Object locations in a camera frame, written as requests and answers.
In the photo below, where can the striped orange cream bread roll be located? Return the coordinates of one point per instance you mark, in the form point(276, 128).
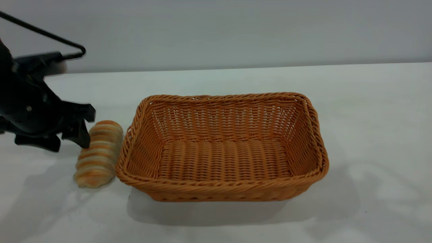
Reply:
point(98, 153)

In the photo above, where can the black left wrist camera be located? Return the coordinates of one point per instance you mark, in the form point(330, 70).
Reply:
point(37, 64)

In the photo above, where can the orange woven wicker basket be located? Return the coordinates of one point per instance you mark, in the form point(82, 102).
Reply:
point(222, 158)

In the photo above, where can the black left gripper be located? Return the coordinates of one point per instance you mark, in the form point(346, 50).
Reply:
point(30, 104)

